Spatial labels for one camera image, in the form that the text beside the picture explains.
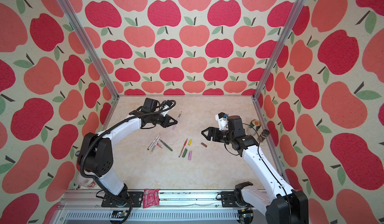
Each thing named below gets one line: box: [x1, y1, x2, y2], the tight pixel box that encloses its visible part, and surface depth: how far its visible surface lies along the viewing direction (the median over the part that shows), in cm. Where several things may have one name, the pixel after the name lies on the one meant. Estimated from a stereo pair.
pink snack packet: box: [142, 188, 160, 209], surface depth 76 cm
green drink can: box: [248, 119, 262, 131], surface depth 92 cm
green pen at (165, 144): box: [158, 139, 173, 152], surface depth 95 cm
